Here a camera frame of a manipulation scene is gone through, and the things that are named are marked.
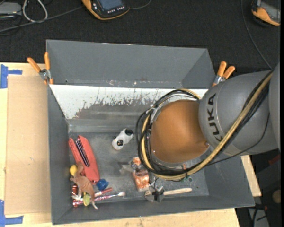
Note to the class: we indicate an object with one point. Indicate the long red and white stick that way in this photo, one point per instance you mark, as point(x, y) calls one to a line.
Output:
point(109, 196)

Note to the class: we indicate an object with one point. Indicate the black and white toy animal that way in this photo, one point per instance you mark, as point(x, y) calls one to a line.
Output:
point(123, 138)

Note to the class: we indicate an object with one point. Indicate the orange and white packet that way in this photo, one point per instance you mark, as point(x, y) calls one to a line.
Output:
point(142, 181)

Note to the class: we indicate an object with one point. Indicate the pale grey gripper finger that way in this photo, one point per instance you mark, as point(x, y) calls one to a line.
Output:
point(127, 170)
point(125, 164)

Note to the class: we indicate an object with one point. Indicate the brown cardboard board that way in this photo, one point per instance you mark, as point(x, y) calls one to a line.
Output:
point(26, 138)

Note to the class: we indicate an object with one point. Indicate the yellow toy fruit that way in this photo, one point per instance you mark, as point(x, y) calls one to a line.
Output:
point(73, 169)

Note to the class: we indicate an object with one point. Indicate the grey metal bin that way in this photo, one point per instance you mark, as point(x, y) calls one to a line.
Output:
point(123, 65)

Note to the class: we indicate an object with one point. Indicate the blue bottle cap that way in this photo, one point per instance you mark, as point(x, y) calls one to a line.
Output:
point(102, 184)

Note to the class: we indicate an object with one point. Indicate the green and yellow round toy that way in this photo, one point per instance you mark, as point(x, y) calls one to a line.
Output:
point(86, 199)

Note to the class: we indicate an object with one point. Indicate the short red and white stick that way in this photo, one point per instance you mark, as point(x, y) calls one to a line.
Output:
point(105, 191)

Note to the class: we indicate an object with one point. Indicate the brown toy kangaroo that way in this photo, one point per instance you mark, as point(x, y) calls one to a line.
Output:
point(85, 184)

